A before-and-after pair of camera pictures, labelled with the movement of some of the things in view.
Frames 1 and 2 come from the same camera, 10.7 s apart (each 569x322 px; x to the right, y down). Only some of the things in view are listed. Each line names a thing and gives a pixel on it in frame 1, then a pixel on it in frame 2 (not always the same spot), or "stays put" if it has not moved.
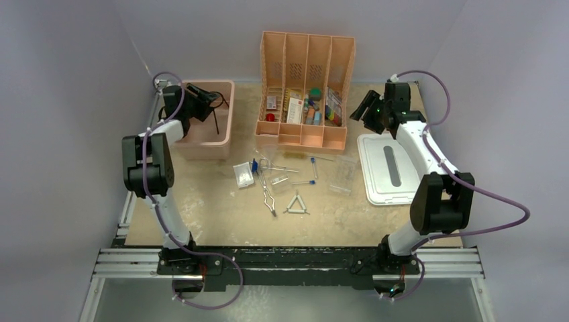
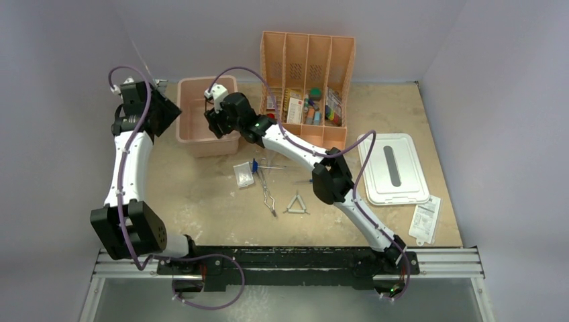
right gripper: [370, 102] → [215, 118]
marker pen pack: [333, 106] stays put
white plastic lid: [390, 174] stays put
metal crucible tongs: [262, 170] stays put
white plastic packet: [243, 174] stays put
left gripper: [203, 100] → [171, 113]
